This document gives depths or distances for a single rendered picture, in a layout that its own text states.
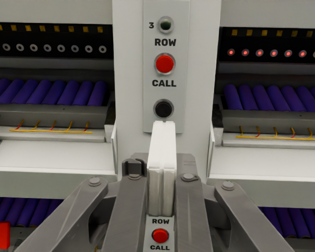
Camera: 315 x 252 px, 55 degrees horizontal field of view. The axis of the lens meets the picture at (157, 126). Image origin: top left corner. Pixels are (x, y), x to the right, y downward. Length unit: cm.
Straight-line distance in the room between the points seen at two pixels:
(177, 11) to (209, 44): 4
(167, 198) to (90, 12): 20
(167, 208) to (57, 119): 26
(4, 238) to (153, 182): 34
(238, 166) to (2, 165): 26
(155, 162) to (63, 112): 25
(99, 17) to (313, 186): 28
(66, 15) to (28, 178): 18
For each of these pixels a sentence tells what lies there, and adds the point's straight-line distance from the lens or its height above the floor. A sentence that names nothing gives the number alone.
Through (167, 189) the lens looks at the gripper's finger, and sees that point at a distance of 16.
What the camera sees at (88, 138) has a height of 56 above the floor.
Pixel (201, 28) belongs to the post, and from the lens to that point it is 28.
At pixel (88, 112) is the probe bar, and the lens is 38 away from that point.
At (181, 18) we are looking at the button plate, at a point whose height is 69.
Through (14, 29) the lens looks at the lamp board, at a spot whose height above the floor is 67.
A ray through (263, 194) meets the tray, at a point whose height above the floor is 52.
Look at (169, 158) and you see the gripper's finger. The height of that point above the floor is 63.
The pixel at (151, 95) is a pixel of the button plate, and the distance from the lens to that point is 29.
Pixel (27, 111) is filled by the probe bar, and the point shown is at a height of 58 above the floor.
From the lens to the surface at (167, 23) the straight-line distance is 28.
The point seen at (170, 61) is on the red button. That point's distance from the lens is 28.
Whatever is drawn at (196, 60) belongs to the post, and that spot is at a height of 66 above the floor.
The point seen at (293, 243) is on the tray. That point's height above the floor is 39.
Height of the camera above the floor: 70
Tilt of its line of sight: 21 degrees down
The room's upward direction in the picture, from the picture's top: 1 degrees clockwise
